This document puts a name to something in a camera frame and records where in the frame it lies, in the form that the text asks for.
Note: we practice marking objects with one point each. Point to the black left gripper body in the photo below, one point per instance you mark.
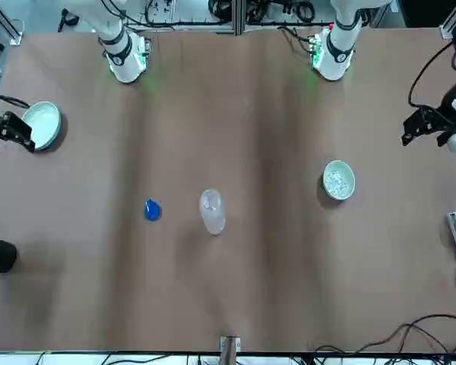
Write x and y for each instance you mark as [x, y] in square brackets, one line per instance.
[446, 123]

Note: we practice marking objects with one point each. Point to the transparent plastic water bottle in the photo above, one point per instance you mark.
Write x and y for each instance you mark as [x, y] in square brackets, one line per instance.
[213, 213]

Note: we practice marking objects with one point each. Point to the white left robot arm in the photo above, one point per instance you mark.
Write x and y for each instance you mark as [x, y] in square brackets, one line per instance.
[340, 57]

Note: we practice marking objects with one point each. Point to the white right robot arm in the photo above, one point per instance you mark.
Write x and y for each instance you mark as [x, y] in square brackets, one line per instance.
[123, 57]

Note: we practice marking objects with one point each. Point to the blue bottle cap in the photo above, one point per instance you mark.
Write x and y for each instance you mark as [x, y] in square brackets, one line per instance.
[152, 211]

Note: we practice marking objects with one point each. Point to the large pale green bowl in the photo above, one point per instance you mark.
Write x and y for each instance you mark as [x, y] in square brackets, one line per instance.
[42, 123]

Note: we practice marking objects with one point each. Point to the aluminium frame profile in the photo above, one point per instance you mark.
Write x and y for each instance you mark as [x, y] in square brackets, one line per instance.
[11, 30]
[454, 19]
[237, 17]

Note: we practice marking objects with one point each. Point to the aluminium camera post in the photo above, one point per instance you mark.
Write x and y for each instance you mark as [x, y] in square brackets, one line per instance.
[230, 350]

